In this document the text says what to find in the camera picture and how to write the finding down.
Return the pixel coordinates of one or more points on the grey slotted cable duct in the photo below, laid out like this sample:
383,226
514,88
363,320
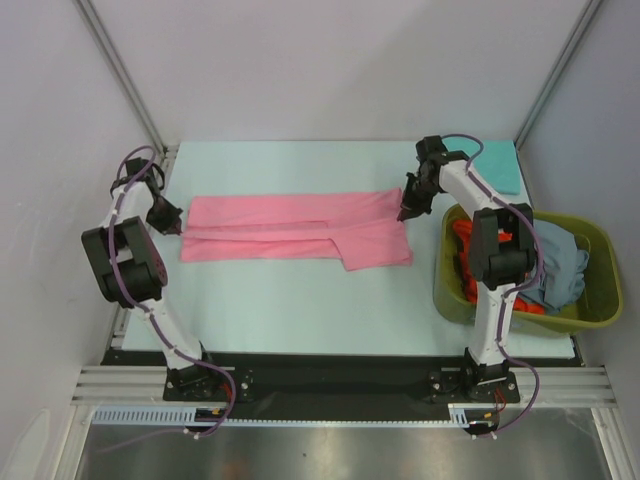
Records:
204,418

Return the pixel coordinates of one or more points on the pink t shirt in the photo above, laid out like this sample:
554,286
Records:
359,229

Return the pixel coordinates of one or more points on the aluminium frame rail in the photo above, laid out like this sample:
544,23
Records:
571,387

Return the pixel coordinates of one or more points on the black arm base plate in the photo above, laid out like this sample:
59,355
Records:
332,386

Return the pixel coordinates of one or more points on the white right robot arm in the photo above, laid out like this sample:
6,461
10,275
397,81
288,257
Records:
504,248

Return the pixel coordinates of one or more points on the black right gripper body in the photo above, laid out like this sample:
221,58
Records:
419,194

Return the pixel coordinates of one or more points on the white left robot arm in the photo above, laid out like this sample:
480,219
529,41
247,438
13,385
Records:
126,264

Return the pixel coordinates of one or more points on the grey blue t shirt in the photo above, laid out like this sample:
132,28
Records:
562,281

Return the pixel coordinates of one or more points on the aluminium corner post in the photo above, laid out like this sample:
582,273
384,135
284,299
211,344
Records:
125,82
573,42

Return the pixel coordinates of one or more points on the right aluminium corner post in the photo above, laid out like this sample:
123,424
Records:
573,42

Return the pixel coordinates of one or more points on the orange t shirt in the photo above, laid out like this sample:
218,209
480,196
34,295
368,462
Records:
463,229

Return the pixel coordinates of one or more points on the left aluminium corner post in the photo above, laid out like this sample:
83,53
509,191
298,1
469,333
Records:
125,82

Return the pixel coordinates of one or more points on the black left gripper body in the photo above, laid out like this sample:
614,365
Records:
163,216

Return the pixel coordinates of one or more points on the olive green plastic basket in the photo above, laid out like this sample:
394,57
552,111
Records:
599,305

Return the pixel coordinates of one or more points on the folded teal t shirt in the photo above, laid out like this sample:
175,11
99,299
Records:
497,164

